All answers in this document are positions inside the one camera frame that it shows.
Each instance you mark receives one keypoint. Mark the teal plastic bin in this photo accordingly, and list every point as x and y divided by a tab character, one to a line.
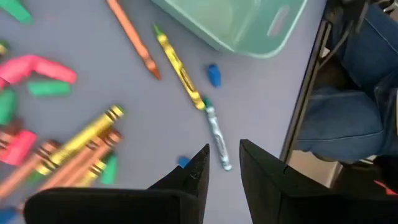
236	25

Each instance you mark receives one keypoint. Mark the green eraser cap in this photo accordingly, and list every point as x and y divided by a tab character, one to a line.
7	105
49	88
15	9
110	169

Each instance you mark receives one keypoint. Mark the orange crayon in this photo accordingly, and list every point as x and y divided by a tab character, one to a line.
93	153
28	168
133	37

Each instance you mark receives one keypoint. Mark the green crayon yellow wrapper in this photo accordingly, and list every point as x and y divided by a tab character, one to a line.
178	67

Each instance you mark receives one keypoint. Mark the blue eraser cap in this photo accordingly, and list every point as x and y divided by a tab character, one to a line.
183	161
214	76

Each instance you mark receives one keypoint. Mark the person's leg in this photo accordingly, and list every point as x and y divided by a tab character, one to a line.
373	46
342	124

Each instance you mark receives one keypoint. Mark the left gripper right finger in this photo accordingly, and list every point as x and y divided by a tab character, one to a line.
295	202

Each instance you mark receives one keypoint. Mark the green crayon white wrapper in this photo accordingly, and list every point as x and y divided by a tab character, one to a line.
217	137

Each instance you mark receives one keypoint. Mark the pink eraser cap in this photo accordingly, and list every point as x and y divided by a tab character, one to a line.
56	71
15	70
18	147

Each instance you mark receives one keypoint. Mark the black table frame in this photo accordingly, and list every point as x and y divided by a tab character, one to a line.
306	90

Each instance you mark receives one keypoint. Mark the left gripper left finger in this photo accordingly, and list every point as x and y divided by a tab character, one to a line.
124	205

